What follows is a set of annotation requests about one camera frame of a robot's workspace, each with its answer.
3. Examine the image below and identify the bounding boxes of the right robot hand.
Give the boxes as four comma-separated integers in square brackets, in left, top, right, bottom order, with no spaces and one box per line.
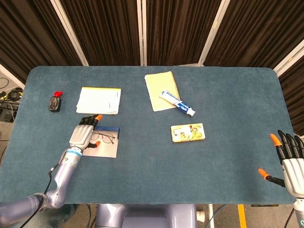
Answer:
[258,129,304,198]

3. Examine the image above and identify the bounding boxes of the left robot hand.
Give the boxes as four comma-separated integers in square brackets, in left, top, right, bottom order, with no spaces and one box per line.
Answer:
[69,114,103,151]

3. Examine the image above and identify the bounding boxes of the thin metal frame eyeglasses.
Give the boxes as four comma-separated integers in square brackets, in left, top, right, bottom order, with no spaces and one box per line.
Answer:
[90,132,116,145]

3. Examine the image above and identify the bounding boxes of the blue folding glasses case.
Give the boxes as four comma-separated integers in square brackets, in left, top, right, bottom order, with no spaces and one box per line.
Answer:
[82,126,120,159]

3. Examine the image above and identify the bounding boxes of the white notepad yellow edge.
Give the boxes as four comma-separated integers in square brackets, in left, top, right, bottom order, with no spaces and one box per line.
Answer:
[76,86,122,115]

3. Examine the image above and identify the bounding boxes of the black bottle red cap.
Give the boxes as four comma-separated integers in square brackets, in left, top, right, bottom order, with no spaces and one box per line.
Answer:
[48,91,64,113]

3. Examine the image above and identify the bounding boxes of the yellow floor tape strip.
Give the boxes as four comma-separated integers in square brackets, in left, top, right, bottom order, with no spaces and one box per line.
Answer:
[237,204,247,228]

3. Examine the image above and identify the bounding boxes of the dark brown pleated curtain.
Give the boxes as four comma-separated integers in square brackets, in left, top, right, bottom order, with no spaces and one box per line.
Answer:
[59,0,143,67]
[204,0,304,69]
[146,0,222,67]
[278,63,304,136]
[0,0,83,84]

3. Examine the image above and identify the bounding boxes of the black floor power box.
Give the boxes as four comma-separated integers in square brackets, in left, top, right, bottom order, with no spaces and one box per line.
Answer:
[0,106,19,123]

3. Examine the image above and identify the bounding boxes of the blue felt table mat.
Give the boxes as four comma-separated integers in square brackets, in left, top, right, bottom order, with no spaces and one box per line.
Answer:
[0,66,297,205]

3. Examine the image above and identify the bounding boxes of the blue denim jeans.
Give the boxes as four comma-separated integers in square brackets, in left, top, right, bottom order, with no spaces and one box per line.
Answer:
[14,204,79,228]

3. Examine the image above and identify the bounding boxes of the yellow spiral notebook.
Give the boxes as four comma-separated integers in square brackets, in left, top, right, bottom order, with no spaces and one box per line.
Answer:
[144,70,181,112]

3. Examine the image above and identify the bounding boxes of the white table leg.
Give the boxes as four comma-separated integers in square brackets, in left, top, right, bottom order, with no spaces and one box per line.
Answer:
[208,203,216,228]

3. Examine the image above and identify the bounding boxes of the white blue toothpaste tube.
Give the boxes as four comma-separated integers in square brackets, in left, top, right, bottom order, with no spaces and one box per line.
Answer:
[159,89,196,117]

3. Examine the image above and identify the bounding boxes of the grey-blue robot torso base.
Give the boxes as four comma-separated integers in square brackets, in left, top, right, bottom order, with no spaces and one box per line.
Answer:
[95,203,198,228]

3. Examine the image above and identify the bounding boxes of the yellow printed flat box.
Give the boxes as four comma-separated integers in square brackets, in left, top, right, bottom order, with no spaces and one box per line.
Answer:
[170,123,206,143]

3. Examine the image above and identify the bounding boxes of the black table edge bracket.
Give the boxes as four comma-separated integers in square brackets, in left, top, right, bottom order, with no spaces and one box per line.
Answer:
[251,203,280,208]

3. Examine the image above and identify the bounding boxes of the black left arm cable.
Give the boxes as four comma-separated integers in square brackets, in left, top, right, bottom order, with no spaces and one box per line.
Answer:
[20,163,60,228]

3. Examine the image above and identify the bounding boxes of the yellow black floor cables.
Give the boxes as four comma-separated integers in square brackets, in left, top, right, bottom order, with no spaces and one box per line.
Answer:
[0,86,24,101]

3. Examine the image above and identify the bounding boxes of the blue floor cable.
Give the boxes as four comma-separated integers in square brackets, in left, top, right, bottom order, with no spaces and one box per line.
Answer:
[209,204,227,228]

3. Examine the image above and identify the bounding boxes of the white screen frame post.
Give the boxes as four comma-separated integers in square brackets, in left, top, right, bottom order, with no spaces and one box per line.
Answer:
[50,0,89,67]
[0,63,26,89]
[198,0,230,67]
[273,39,304,77]
[137,0,147,67]

